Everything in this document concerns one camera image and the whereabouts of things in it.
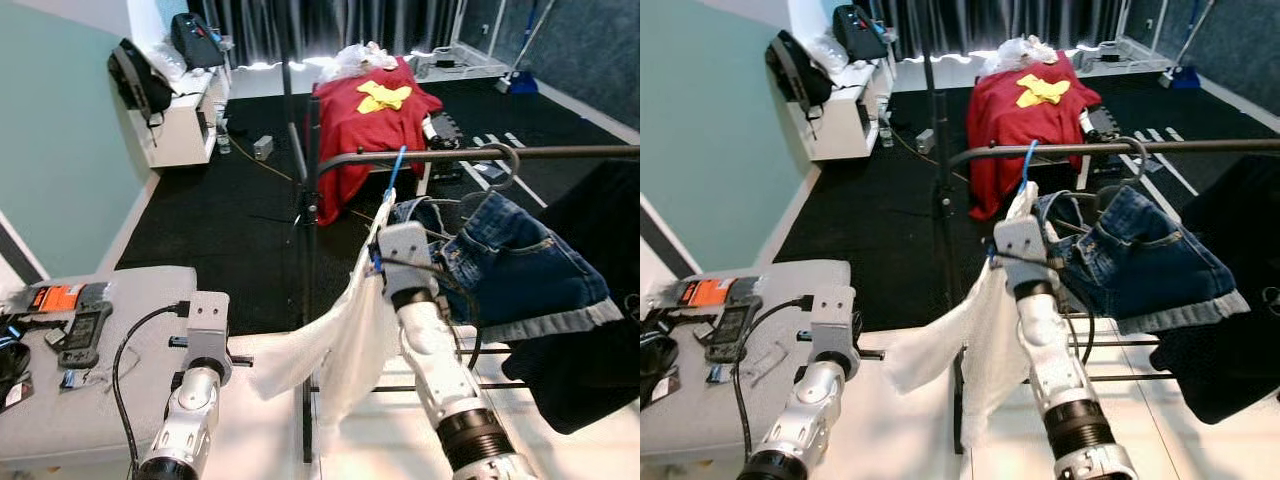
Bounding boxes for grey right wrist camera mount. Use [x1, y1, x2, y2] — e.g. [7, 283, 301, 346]
[378, 222, 441, 296]
[993, 215, 1053, 291]

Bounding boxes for black handheld controller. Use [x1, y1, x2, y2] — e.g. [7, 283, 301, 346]
[55, 305, 113, 369]
[705, 300, 766, 363]

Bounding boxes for white cabinet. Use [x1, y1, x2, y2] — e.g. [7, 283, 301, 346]
[790, 60, 894, 161]
[128, 68, 229, 169]

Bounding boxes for white shirt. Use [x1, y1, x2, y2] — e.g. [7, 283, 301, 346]
[245, 190, 401, 426]
[885, 180, 1041, 446]

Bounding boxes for black electronic device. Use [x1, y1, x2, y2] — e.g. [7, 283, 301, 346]
[425, 112, 466, 151]
[1085, 105, 1121, 141]

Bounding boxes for grey upholstered ottoman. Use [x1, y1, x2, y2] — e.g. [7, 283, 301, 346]
[0, 265, 198, 471]
[640, 260, 853, 466]

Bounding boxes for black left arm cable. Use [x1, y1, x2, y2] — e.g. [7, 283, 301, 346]
[112, 300, 193, 479]
[733, 296, 813, 461]

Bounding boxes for black bag with red tag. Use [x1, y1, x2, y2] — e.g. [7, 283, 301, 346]
[832, 5, 889, 61]
[170, 12, 226, 71]

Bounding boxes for red cloth with yellow star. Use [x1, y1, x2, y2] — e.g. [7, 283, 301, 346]
[313, 57, 444, 226]
[967, 50, 1101, 221]

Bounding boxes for black strap bundle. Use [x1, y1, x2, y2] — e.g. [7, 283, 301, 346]
[640, 310, 681, 406]
[0, 315, 36, 411]

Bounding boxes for black metal clothes rack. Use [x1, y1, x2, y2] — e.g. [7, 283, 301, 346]
[283, 60, 641, 466]
[920, 55, 1280, 456]

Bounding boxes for orange and black device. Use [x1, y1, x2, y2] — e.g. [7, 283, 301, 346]
[678, 277, 761, 309]
[25, 283, 111, 316]

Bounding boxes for dark curtain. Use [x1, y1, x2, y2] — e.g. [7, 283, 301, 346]
[190, 0, 461, 66]
[870, 0, 1126, 56]

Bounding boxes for black backpack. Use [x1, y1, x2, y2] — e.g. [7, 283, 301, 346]
[765, 30, 833, 121]
[108, 38, 174, 126]

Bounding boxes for blue denim shorts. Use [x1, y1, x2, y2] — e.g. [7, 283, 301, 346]
[1035, 185, 1251, 336]
[390, 192, 623, 346]

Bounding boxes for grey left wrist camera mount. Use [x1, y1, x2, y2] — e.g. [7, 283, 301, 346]
[808, 285, 859, 366]
[184, 291, 234, 386]

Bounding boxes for black shirt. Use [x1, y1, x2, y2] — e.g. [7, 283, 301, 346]
[500, 160, 641, 436]
[1150, 155, 1280, 426]

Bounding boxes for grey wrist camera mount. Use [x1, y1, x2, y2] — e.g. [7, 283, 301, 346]
[378, 222, 441, 296]
[184, 291, 234, 386]
[993, 215, 1053, 291]
[808, 285, 859, 366]

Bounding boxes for black clothes hanger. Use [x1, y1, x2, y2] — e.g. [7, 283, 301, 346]
[1095, 135, 1153, 216]
[440, 143, 521, 226]

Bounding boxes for white plastic bag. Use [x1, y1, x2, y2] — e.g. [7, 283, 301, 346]
[980, 35, 1059, 76]
[320, 42, 399, 83]

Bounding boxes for blue broom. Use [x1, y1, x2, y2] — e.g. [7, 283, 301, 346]
[495, 0, 556, 96]
[1158, 0, 1216, 91]

